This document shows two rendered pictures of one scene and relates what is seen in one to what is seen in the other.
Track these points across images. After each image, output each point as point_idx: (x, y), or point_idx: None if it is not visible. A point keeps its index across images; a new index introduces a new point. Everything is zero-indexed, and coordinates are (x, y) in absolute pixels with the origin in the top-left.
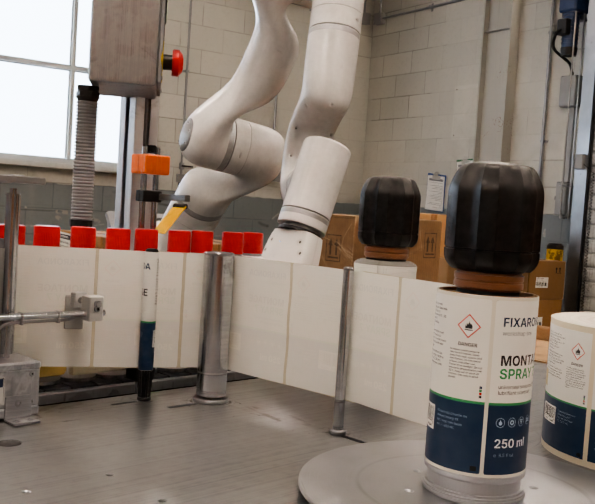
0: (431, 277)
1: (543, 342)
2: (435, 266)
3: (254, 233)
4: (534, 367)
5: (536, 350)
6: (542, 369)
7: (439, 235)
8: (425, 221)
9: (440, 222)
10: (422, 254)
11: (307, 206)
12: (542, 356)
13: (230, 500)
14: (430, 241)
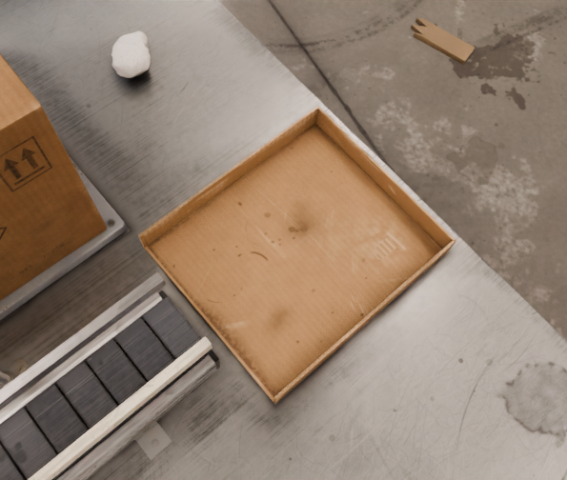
0: (58, 192)
1: (338, 177)
2: (62, 174)
3: None
4: (226, 439)
5: (291, 270)
6: (234, 456)
7: (45, 132)
8: None
9: (34, 113)
10: (6, 190)
11: None
12: (278, 334)
13: None
14: (19, 159)
